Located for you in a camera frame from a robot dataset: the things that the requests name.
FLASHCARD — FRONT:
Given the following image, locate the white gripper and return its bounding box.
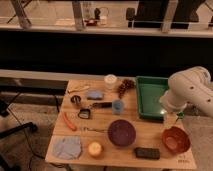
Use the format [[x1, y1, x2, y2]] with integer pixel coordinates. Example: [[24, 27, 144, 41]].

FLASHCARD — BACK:
[[163, 112, 184, 129]]

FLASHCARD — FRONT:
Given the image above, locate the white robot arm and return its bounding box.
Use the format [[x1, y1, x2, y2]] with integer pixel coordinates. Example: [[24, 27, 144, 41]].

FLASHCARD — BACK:
[[159, 66, 213, 129]]

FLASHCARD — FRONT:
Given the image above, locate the orange bowl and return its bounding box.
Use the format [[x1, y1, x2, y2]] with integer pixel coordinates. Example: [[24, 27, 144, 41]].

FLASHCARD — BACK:
[[162, 126, 191, 154]]

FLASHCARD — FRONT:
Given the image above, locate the green plastic tray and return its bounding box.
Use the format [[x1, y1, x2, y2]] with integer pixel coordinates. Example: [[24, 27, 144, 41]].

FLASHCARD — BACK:
[[135, 76, 168, 121]]

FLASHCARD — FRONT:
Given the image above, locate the black rectangular sponge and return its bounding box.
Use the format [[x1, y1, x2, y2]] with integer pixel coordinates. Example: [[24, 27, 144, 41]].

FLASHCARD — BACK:
[[134, 147, 160, 160]]

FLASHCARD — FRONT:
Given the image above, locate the purple plate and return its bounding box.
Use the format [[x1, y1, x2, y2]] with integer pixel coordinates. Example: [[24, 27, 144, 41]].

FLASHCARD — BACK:
[[107, 119, 136, 147]]

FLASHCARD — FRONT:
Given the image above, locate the blue cup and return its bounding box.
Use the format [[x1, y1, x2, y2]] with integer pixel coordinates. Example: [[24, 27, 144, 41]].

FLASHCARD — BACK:
[[112, 100, 124, 115]]

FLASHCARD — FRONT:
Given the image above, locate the brown grape bunch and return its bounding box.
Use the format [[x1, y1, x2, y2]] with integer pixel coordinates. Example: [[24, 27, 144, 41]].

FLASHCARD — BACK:
[[117, 79, 135, 98]]

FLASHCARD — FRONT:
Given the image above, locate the white cup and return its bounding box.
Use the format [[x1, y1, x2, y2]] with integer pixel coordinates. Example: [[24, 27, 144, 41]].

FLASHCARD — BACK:
[[104, 74, 117, 90]]

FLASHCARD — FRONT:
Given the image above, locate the blue sponge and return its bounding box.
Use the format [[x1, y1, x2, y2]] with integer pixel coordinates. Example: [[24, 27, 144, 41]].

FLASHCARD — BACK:
[[86, 91, 104, 100]]

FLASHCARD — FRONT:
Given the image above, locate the yellow apple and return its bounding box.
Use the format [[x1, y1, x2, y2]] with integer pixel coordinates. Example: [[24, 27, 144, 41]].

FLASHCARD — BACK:
[[88, 142, 103, 157]]

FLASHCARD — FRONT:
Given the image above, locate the black square cup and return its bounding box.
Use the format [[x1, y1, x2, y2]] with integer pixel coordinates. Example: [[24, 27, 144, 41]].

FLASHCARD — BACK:
[[78, 109, 91, 119]]

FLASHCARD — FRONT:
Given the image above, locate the black round measuring cup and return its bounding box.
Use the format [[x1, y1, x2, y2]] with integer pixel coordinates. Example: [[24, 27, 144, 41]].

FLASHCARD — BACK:
[[70, 95, 81, 106]]

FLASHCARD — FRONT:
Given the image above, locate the blue cloth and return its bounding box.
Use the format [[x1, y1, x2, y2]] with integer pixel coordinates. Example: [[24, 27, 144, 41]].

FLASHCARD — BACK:
[[52, 136, 81, 160]]

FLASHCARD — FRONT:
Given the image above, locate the black office chair base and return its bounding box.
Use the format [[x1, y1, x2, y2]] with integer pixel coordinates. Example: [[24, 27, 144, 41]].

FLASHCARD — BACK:
[[0, 99, 39, 171]]

